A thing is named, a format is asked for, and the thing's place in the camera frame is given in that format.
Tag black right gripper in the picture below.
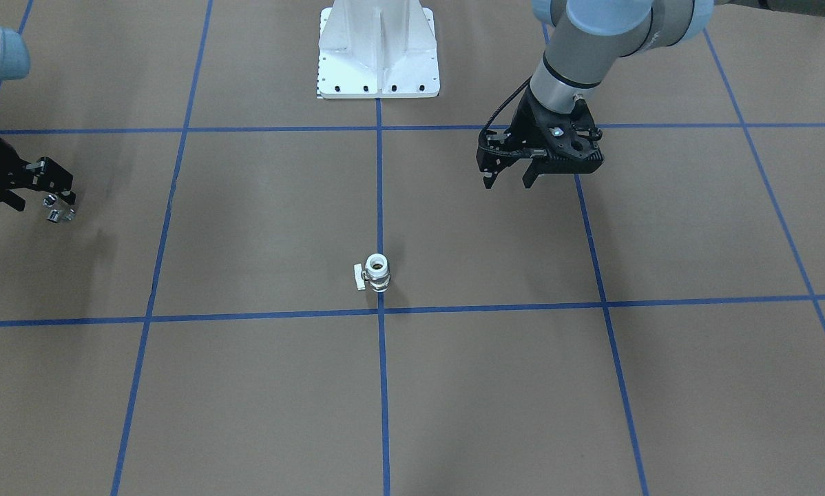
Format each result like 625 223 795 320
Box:
0 137 76 211

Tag white PPR ball valve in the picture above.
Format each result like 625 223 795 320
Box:
353 252 391 294

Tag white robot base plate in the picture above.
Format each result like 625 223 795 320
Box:
316 1 441 100

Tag chrome elbow pipe fitting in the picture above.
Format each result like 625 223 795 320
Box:
42 194 76 224

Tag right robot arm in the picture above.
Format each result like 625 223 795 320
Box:
0 1 719 223

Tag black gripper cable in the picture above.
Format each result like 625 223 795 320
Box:
480 77 532 149

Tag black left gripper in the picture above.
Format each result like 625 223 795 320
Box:
477 91 605 189

